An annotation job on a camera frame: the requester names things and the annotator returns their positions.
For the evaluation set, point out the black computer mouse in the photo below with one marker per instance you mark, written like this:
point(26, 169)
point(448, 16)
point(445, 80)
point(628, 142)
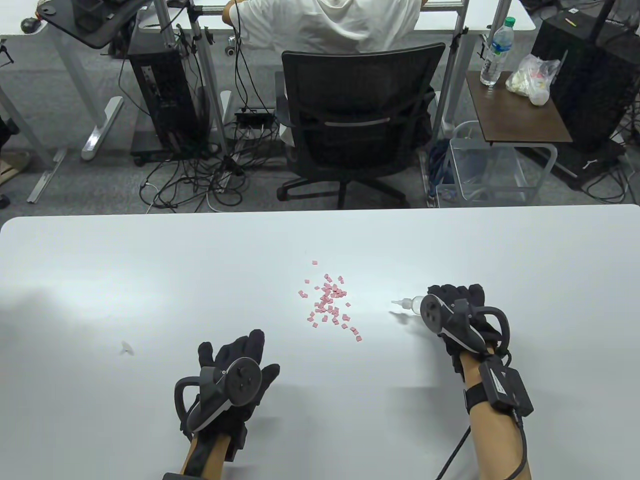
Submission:
point(30, 23)

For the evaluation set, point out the small clear bottle cap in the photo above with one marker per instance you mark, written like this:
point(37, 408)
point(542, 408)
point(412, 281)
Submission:
point(126, 348)

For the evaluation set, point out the white desk grey legs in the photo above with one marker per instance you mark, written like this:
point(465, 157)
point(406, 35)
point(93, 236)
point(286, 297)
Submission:
point(106, 120)

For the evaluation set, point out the person's left hand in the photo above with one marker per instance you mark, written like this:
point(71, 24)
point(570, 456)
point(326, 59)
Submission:
point(240, 347)

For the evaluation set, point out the black power strip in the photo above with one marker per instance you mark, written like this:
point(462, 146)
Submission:
point(255, 116)

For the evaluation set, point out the black mesh office chair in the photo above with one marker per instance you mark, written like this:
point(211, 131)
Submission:
point(360, 85)

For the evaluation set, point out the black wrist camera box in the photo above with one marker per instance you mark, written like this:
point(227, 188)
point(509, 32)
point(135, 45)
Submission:
point(185, 476)
point(505, 387)

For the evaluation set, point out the clear plastic water bottle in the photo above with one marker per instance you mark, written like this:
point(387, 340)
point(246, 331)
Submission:
point(494, 60)

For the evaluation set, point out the person's left forearm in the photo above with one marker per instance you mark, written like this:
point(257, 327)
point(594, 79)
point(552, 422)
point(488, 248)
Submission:
point(210, 457)

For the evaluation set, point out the person's right hand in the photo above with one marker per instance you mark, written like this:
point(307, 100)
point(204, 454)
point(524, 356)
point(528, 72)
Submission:
point(457, 291)

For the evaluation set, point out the clear plastic bin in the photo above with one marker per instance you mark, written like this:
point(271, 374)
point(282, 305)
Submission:
point(480, 165)

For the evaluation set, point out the brown side table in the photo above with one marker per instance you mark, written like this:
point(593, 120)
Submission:
point(515, 117)

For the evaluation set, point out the clear conical bottle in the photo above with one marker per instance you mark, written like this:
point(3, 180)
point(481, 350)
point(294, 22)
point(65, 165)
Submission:
point(412, 305)

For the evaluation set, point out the clear plastic bag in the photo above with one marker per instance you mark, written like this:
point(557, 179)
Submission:
point(530, 80)

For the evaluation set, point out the black computer tower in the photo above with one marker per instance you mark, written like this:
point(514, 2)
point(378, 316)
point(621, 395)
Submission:
point(165, 95)
point(585, 75)

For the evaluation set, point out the pile of pink paper scraps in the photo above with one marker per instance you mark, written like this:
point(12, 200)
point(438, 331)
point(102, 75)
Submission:
point(327, 300)

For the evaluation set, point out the black stand shelf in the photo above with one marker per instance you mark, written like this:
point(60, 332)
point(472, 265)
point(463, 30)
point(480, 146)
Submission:
point(95, 30)

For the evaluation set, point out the person's right forearm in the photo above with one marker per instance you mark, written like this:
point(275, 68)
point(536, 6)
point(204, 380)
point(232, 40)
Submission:
point(492, 445)

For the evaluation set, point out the black grey hand controller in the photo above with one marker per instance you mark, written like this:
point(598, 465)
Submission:
point(435, 312)
point(242, 382)

